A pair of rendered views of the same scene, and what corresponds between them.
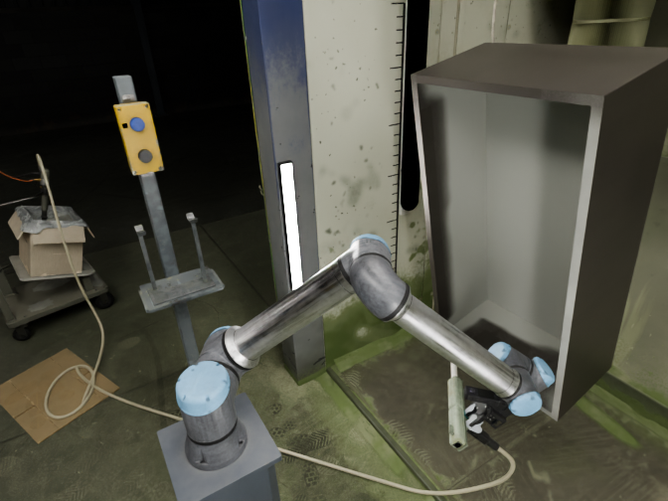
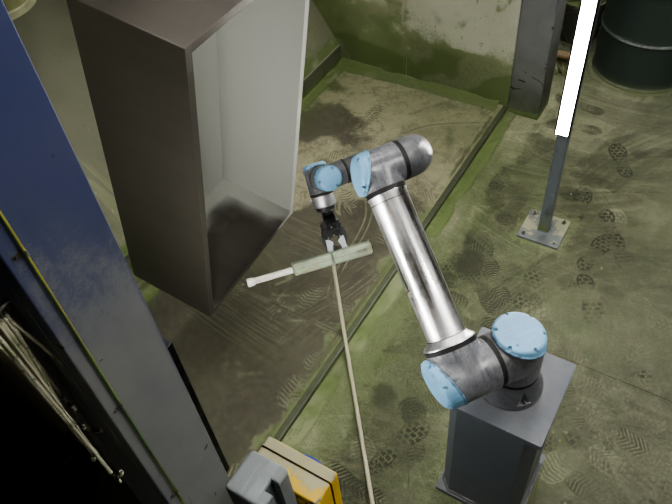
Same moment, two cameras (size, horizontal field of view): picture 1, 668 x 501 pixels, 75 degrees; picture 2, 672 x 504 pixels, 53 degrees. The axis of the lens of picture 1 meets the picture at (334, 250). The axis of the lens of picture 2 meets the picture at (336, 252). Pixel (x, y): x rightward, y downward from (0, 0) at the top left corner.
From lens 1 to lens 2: 2.20 m
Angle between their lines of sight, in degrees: 83
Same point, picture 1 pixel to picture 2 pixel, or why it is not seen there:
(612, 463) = not seen: hidden behind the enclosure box
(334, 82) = not seen: hidden behind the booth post
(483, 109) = (88, 73)
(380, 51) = not seen: outside the picture
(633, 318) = (107, 183)
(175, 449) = (542, 412)
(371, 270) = (418, 141)
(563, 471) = (275, 262)
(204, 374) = (513, 332)
